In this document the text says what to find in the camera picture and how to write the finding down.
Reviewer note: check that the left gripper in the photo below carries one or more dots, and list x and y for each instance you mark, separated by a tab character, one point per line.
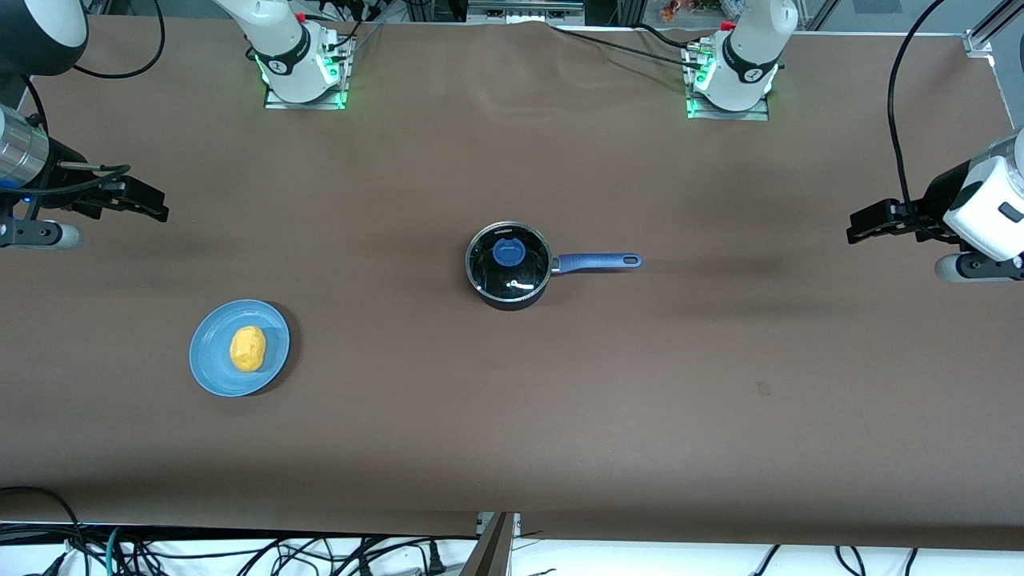
933	205

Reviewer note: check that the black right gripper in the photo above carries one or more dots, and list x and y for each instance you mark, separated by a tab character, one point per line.
64	164

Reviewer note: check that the yellow potato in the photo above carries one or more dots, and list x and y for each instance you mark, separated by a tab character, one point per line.
247	349

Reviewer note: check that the glass lid with blue knob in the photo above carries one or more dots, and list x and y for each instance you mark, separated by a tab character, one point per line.
509	253

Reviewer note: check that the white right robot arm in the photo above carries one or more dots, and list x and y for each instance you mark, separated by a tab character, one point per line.
280	32

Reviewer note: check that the blue round plate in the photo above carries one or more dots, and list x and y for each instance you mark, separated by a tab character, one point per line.
216	360

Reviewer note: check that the brown table cover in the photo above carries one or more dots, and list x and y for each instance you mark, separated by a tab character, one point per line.
512	416

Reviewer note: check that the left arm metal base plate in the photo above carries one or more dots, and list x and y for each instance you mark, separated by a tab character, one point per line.
732	114

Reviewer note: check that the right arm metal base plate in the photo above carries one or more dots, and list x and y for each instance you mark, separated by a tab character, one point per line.
308	100

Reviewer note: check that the aluminium corner frame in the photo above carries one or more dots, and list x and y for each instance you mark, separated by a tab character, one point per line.
988	32

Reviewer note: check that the metal frame bracket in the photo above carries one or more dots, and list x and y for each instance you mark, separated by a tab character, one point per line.
524	10

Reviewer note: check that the aluminium profile post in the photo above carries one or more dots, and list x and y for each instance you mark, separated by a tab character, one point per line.
490	552

